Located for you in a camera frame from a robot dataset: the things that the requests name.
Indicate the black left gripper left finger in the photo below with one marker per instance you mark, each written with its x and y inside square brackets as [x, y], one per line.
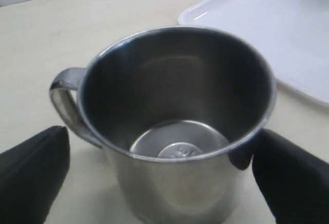
[32, 174]

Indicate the white plastic tray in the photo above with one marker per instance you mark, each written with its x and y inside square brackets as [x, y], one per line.
[291, 34]

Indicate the steel mug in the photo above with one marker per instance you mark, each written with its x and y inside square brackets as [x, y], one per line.
[176, 111]

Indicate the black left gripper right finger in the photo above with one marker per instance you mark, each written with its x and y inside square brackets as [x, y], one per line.
[293, 182]

